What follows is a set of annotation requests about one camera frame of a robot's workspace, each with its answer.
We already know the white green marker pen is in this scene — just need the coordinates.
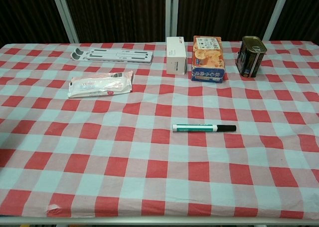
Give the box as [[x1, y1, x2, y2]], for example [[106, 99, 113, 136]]
[[172, 123, 220, 134]]

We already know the black marker cap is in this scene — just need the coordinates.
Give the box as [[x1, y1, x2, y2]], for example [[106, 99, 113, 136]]
[[216, 124, 237, 133]]

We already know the white carton box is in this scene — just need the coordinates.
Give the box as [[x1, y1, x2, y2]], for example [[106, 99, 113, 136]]
[[166, 36, 187, 75]]

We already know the white pink wipes packet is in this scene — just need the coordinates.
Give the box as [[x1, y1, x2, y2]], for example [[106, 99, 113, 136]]
[[67, 70, 135, 99]]

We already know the red white checkered tablecloth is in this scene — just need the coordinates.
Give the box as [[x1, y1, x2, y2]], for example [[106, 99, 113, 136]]
[[0, 40, 319, 219]]

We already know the orange biscuit box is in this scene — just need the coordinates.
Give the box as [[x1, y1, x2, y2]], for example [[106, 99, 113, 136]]
[[191, 35, 227, 83]]

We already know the white folding laptop stand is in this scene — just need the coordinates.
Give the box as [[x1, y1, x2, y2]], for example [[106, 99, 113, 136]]
[[71, 47, 154, 64]]

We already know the dark rectangular tin can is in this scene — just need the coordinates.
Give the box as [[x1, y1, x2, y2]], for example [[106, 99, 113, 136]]
[[235, 35, 268, 78]]

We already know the grey aluminium partition post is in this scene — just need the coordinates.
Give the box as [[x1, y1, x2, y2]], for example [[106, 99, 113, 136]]
[[49, 0, 81, 44], [262, 0, 292, 41], [165, 0, 180, 38]]

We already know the grey metal table edge rail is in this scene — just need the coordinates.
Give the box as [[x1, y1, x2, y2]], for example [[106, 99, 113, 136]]
[[0, 215, 319, 226]]

